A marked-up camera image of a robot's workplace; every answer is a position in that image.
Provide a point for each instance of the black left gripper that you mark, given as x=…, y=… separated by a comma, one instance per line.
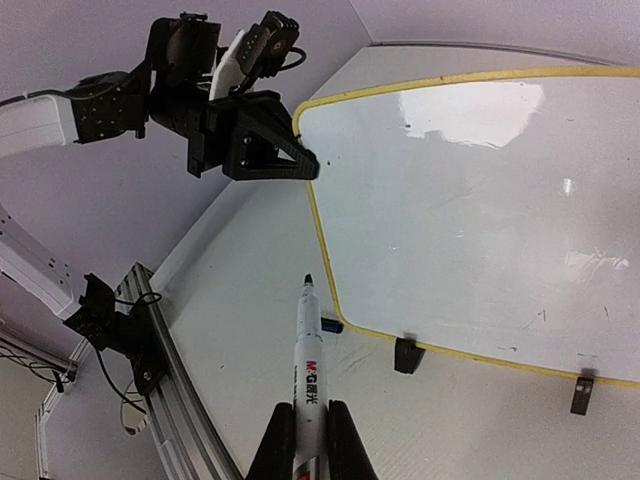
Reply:
x=250, y=137

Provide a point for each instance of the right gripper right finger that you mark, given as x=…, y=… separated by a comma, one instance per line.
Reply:
x=347, y=456

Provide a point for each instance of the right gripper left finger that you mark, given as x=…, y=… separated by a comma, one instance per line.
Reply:
x=275, y=455

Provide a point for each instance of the white marker pen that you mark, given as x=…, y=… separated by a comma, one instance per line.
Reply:
x=310, y=393

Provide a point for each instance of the yellow framed small whiteboard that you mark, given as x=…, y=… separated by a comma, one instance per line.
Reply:
x=489, y=215

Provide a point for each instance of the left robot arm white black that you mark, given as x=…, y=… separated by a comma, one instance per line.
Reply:
x=189, y=85

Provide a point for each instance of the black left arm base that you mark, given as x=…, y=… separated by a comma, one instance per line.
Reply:
x=122, y=326

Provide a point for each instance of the black left whiteboard foot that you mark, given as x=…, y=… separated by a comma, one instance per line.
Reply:
x=407, y=355

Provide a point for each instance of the black whiteboard foot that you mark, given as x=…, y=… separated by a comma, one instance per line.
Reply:
x=582, y=392
x=407, y=355

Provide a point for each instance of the black right whiteboard foot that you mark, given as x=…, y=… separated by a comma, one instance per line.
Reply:
x=582, y=392

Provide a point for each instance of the aluminium front rail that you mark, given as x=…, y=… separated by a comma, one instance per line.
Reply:
x=99, y=426

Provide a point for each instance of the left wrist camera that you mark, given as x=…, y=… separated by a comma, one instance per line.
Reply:
x=260, y=52

